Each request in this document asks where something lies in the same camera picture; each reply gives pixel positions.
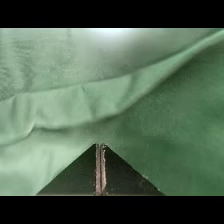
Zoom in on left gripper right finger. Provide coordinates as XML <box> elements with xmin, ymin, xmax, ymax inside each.
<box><xmin>100</xmin><ymin>143</ymin><xmax>165</xmax><ymax>196</ymax></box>

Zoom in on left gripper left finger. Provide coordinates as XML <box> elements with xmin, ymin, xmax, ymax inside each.
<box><xmin>36</xmin><ymin>143</ymin><xmax>102</xmax><ymax>196</ymax></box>

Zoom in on green T-shirt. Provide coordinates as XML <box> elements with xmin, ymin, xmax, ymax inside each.
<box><xmin>0</xmin><ymin>27</ymin><xmax>224</xmax><ymax>197</ymax></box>

